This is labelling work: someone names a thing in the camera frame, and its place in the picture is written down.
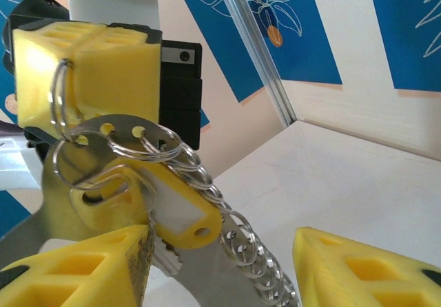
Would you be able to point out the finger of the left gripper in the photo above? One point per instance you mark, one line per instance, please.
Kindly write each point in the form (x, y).
(120, 76)
(34, 80)

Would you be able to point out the aluminium frame post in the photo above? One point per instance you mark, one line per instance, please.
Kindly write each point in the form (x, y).
(256, 45)

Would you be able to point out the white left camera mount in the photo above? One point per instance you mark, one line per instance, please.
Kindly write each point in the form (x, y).
(113, 7)

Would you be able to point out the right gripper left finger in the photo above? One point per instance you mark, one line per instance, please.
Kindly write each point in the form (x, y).
(79, 272)

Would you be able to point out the yellow key tag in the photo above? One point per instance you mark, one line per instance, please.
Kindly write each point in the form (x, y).
(206, 214)

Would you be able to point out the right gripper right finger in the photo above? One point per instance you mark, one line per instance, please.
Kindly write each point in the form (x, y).
(372, 272)

